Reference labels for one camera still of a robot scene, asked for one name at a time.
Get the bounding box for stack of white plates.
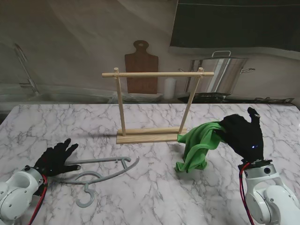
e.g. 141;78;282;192
121;93;164;103

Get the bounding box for grey plastic clothes hanger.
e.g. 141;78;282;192
61;156;140;208

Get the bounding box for wooden hanging rack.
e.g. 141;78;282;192
102;67;214;144

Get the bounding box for green microfibre towel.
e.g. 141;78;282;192
175;121;225;174

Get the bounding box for steel kitchen sink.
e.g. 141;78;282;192
0;86;115;104

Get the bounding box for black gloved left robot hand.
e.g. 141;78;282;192
34;138;82;177

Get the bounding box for large steel stock pot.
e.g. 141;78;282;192
178;51;255;95

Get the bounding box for black stove top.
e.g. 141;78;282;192
177;92;295;104

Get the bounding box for dark range hood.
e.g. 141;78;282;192
169;0;300;52

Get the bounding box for chrome kitchen faucet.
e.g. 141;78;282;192
14;43;40;95

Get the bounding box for brown wooden cutting board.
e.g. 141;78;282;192
124;40;159;95

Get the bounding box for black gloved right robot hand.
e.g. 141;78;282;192
215;107;265;164

